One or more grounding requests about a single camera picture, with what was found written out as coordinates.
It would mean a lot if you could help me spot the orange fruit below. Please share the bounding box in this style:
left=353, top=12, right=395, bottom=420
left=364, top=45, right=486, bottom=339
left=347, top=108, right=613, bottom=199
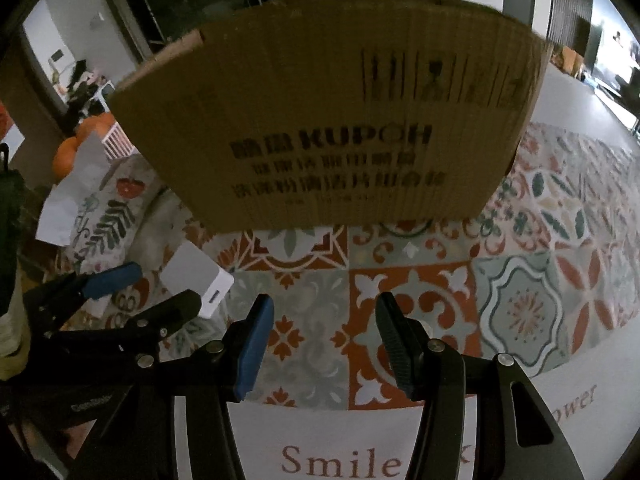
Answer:
left=52, top=136, right=84, bottom=179
left=75, top=112, right=117, bottom=144

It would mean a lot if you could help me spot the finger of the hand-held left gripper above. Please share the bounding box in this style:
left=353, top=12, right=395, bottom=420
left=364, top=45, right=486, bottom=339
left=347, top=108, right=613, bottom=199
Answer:
left=22, top=261, right=143, bottom=322
left=47, top=288, right=202, bottom=361

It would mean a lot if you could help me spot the white plastic card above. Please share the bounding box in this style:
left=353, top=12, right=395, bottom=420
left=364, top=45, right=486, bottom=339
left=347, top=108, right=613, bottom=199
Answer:
left=159, top=241, right=236, bottom=319

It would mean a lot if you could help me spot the white plastic basket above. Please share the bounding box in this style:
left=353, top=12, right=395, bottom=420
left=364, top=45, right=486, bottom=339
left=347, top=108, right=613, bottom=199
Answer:
left=100, top=122, right=137, bottom=162

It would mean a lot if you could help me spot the patterned tile-print tablecloth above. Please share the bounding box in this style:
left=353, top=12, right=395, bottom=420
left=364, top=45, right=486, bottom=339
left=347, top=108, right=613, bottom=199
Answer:
left=55, top=120, right=640, bottom=480

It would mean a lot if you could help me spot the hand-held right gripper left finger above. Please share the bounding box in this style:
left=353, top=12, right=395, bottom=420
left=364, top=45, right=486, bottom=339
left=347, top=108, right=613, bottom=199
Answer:
left=67, top=294, right=275, bottom=480

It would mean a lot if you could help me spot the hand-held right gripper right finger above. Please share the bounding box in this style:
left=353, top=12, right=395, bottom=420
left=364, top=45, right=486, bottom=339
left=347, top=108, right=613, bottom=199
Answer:
left=375, top=291, right=586, bottom=480

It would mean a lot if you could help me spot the cluttered white shelf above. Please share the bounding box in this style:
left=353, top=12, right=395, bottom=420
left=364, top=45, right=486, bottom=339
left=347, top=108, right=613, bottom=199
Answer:
left=49, top=50, right=117, bottom=122

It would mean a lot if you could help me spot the distant brown box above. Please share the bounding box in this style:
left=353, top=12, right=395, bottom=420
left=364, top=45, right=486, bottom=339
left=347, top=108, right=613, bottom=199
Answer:
left=550, top=45, right=587, bottom=80

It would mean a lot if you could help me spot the yellow cushion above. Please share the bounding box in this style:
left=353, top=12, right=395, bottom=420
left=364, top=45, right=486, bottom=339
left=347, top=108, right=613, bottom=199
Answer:
left=0, top=280, right=28, bottom=382

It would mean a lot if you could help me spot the brown cardboard box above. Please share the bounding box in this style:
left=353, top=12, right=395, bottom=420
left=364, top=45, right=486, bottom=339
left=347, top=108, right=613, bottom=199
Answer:
left=107, top=0, right=555, bottom=236

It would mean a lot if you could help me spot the dark slatted wall panel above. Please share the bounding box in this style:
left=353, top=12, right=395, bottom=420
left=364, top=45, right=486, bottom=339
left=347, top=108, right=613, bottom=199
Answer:
left=547, top=0, right=596, bottom=56

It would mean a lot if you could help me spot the white crumpled paper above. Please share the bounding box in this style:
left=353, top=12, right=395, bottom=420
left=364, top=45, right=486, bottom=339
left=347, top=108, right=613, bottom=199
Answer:
left=36, top=132, right=114, bottom=247

